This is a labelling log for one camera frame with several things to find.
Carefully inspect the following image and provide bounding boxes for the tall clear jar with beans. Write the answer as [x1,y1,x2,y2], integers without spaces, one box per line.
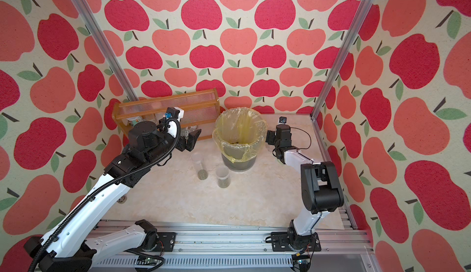
[191,153,209,181]

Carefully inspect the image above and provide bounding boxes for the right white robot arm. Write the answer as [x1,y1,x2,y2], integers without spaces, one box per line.
[266,117,344,254]

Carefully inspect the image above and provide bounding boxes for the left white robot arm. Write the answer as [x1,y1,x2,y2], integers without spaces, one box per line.
[24,117,201,272]

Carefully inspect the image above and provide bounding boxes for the short clear jar with beans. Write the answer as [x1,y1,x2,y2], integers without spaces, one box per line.
[216,166,231,189]

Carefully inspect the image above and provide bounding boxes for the green packet on shelf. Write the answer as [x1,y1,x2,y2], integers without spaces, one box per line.
[183,125,198,138]

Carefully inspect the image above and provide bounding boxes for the orange wooden shelf rack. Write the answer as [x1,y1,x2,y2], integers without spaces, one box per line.
[112,89,220,140]

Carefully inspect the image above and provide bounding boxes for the white printed cup on shelf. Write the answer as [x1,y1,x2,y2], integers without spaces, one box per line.
[127,116,143,127]

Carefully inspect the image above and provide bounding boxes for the grey bin with yellow bag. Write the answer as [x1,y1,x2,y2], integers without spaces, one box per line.
[212,107,267,172]

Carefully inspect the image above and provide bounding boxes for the small circuit board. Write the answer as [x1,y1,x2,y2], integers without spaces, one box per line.
[136,256,161,266]

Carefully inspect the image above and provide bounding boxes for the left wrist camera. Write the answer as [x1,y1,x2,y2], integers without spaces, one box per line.
[159,107,185,126]

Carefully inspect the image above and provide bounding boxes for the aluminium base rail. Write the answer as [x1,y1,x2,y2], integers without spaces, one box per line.
[97,223,381,272]

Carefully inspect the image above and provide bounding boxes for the left aluminium frame post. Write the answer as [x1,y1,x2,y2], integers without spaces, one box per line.
[71,0,139,101]

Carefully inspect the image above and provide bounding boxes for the aluminium frame post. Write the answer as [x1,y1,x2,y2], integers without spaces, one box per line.
[71,0,139,101]
[311,0,375,122]

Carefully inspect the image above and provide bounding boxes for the right aluminium frame post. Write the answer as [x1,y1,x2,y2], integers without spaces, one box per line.
[311,0,375,122]

